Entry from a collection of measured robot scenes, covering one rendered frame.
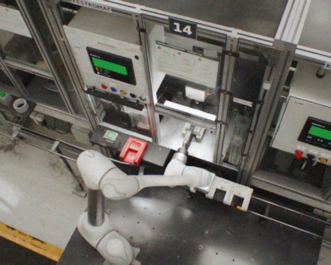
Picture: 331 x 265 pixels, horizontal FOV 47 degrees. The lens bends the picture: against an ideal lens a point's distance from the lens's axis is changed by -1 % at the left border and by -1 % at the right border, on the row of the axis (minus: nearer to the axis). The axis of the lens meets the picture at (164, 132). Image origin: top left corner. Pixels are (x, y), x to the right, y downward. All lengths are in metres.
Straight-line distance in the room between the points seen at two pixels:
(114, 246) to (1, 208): 1.63
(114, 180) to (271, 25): 0.96
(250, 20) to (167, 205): 1.42
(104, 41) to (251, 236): 1.50
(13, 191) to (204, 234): 1.88
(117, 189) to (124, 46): 0.67
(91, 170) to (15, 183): 1.93
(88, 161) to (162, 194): 0.88
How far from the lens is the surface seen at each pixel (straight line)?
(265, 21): 1.66
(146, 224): 2.58
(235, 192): 2.45
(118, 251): 2.27
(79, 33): 1.95
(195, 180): 2.19
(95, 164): 1.87
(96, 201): 2.09
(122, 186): 1.81
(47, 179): 3.65
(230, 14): 1.68
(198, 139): 2.51
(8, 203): 3.69
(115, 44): 1.87
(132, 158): 2.50
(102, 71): 2.06
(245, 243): 2.55
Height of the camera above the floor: 3.13
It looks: 59 degrees down
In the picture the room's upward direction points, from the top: 6 degrees counter-clockwise
